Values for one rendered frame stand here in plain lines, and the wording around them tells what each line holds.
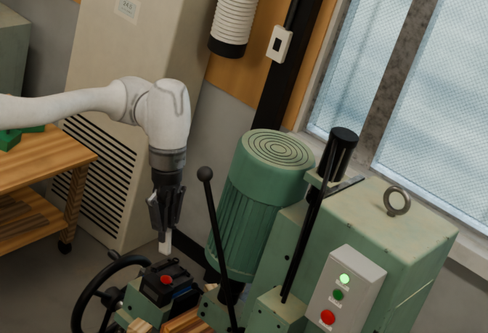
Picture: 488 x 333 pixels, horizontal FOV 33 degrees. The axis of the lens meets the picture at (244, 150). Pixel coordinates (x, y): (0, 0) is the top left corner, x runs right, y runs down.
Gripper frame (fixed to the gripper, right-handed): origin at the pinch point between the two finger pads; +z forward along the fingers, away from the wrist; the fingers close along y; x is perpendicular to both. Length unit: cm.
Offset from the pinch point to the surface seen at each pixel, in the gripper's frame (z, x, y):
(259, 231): -16.8, -32.7, -6.8
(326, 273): -21, -56, -18
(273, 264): -10.7, -37.4, -7.6
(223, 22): -28, 69, 109
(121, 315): 22.0, 7.8, -7.3
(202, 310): 11.8, -15.7, -3.7
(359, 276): -23, -63, -18
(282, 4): -35, 54, 127
